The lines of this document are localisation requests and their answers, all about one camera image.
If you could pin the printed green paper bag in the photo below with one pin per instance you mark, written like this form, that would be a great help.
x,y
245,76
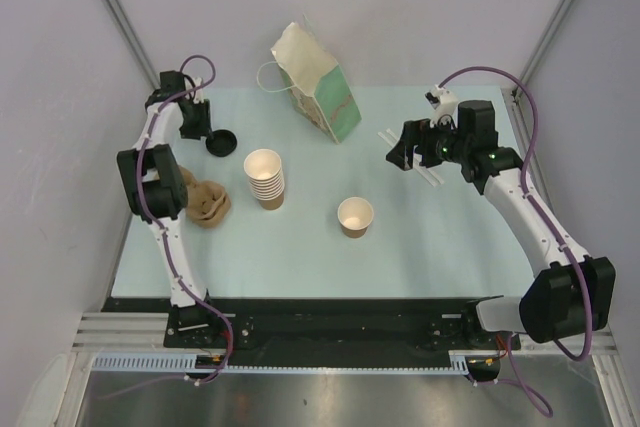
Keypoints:
x,y
315,82

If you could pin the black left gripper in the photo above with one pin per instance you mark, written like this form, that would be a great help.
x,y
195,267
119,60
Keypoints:
x,y
203,128

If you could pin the black lid stack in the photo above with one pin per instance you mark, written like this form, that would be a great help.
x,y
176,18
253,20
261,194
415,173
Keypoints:
x,y
221,142

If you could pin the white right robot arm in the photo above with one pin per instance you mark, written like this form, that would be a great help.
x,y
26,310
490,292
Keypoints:
x,y
572,290

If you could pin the white slotted cable duct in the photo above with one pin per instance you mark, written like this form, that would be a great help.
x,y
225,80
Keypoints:
x,y
150,361

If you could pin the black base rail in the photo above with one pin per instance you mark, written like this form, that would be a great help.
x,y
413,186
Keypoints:
x,y
340,334

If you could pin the brown pulp cup carrier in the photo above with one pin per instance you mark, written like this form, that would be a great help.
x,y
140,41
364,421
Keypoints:
x,y
208,201

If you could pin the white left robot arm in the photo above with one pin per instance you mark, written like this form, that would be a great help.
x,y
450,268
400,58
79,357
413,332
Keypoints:
x,y
157,192

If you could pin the stack of brown paper cups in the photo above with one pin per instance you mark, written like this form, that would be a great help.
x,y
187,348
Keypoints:
x,y
264,170

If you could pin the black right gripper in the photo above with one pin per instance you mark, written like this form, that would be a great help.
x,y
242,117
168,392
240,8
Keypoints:
x,y
421,133

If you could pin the single brown paper cup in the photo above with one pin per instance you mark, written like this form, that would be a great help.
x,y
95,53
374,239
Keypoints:
x,y
355,215

